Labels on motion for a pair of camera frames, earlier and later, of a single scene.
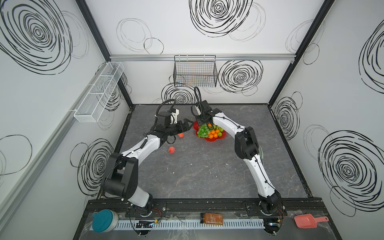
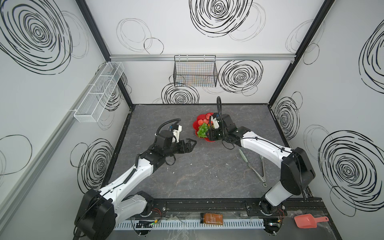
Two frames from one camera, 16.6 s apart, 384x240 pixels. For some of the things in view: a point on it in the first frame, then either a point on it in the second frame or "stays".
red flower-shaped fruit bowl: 196,127 stays
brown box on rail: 211,218 stays
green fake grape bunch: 203,131 stays
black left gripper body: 180,125 → 183,146
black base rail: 298,207 stays
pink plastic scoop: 308,221 stays
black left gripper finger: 186,126 → 188,147
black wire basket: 197,71 stays
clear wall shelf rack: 99,92 stays
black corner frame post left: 101,41 stays
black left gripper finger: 185,121 → 189,140
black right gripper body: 204,118 → 216,133
